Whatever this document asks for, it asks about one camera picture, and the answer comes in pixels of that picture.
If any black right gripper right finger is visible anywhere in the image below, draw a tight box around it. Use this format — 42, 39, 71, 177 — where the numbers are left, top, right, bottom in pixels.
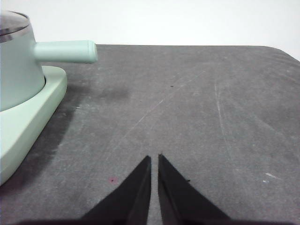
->
157, 153, 232, 221

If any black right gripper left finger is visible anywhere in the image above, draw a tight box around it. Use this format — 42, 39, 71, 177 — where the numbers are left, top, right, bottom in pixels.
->
81, 155, 152, 221

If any glass pot lid green knob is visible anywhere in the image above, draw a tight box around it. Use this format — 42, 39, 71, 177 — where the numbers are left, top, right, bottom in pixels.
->
0, 10, 30, 43

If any mint green breakfast machine base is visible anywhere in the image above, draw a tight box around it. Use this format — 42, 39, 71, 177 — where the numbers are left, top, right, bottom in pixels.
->
0, 65, 68, 186

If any mint green pot with handle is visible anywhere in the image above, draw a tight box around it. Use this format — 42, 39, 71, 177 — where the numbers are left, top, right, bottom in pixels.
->
0, 22, 98, 112

